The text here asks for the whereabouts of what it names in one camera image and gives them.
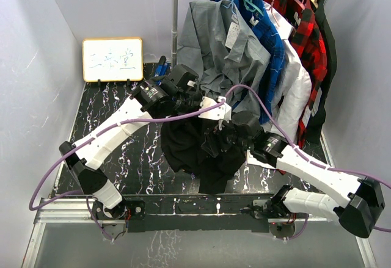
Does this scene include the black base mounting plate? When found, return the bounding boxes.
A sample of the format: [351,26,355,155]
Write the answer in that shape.
[91,193,309,235]

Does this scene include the aluminium frame rail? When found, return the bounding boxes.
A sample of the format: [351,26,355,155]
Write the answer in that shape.
[23,197,378,267]

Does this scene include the teal hanger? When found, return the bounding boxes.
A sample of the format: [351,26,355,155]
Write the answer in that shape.
[243,0,264,16]

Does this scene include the whiteboard with yellow frame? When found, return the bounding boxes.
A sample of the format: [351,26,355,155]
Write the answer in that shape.
[82,37,143,82]

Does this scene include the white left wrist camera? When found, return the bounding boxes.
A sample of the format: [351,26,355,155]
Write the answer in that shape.
[198,96,232,121]

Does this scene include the red black plaid shirt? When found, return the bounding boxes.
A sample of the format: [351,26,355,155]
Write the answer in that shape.
[263,0,329,176]

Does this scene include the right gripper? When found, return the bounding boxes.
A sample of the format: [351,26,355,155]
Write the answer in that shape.
[202,114,253,156]

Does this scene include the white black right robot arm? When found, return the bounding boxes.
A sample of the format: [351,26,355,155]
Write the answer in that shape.
[199,111,385,238]

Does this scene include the black hanging jacket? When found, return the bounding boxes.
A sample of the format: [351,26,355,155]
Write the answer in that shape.
[280,0,338,145]

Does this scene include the pink hanger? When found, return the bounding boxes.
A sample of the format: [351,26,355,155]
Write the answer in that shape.
[265,0,288,27]

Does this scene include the white shirt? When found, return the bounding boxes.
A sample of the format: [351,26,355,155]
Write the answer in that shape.
[247,0,311,142]

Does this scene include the blue plaid shirt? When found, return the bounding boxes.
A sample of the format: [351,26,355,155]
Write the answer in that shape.
[212,0,285,114]

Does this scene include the blue stapler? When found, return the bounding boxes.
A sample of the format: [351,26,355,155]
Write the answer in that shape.
[154,56,170,77]

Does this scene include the grey shirt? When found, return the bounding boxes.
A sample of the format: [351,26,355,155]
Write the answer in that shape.
[177,0,271,116]

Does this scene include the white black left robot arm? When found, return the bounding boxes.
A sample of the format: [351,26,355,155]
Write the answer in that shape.
[59,64,202,219]

